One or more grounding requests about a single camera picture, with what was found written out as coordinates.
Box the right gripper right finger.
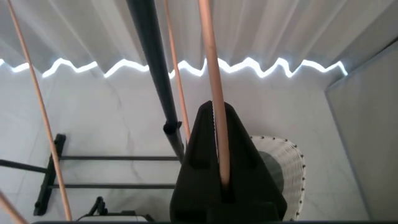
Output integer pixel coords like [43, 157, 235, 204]
[221, 101, 287, 222]

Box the white laundry basket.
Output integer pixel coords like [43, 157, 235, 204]
[250, 135, 307, 222]

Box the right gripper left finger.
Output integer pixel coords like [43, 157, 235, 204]
[169, 100, 223, 222]

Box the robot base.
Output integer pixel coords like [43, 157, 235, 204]
[76, 195, 156, 222]

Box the black clothes rack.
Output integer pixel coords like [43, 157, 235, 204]
[0, 0, 187, 217]

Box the white curtain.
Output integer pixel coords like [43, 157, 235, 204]
[0, 0, 398, 78]

